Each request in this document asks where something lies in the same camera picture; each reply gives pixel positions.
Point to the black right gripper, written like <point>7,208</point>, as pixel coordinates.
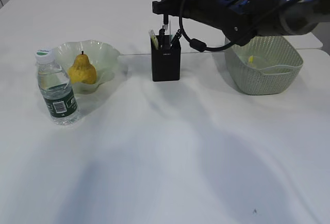
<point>232,17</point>

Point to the yellow white waste paper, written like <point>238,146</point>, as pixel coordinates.
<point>263,64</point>

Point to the black pen across ruler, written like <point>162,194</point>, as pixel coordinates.
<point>175,39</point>

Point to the black pen apart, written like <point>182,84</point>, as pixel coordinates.
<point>161,38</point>

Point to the yellow green pen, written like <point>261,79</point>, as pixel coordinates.
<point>154,39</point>

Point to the yellow pear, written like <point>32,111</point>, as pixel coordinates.
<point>82,71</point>

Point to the clear water bottle green label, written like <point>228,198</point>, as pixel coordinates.
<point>56,88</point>

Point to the clear plastic ruler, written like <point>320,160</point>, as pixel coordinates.
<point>168,28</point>

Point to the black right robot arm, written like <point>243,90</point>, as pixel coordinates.
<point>288,17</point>

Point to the green woven plastic basket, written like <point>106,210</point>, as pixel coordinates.
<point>253,82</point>

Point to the black square pen holder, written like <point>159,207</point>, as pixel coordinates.
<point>165,63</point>

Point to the green glass scalloped plate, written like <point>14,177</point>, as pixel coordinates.
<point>102,56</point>

